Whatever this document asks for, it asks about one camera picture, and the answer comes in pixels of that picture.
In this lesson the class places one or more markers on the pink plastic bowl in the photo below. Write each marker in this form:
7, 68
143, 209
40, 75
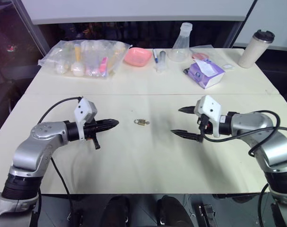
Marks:
136, 56

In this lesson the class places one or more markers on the pink packet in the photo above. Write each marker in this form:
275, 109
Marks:
103, 65

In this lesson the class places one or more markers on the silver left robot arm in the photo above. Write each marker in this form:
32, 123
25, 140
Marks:
39, 142

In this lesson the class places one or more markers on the black boxy device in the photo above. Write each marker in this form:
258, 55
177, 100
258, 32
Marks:
206, 216

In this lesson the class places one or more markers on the dark rounded shape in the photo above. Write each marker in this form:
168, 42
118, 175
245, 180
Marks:
172, 210
116, 210

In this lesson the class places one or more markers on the purple tissue pack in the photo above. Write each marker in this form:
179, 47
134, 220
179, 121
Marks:
204, 74

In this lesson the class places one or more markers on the cream tumbler with black lid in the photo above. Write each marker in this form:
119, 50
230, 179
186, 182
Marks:
250, 52

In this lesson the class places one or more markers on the clear plastic conical flask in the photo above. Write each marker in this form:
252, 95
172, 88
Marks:
181, 47

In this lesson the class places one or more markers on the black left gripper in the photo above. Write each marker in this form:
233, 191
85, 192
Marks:
91, 130

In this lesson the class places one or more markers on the white marker pen blue cap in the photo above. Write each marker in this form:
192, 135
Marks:
155, 56

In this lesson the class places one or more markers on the clear plastic bag of supplies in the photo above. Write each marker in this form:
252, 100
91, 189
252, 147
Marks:
91, 56

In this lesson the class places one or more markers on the clear plastic syringe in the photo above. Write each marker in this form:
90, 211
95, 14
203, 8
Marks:
161, 60

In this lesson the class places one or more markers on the clear flat zip bag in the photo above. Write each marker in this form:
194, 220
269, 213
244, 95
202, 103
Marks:
224, 60

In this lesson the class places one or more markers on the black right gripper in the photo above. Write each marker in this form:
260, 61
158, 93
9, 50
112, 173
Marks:
206, 123

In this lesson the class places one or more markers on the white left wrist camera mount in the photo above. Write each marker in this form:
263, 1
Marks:
83, 108

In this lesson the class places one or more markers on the small brass padlock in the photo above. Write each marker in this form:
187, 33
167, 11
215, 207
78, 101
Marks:
141, 122

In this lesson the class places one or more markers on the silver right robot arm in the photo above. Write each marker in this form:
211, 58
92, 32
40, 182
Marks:
252, 123

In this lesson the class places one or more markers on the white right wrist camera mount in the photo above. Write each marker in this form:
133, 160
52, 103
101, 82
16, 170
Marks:
209, 104

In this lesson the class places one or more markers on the grey metal frame post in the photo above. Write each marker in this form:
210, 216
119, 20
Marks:
243, 23
31, 26

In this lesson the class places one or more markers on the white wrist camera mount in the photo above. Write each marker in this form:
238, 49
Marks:
83, 108
209, 104

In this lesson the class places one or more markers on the small black clip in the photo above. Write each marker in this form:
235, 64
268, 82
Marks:
186, 71

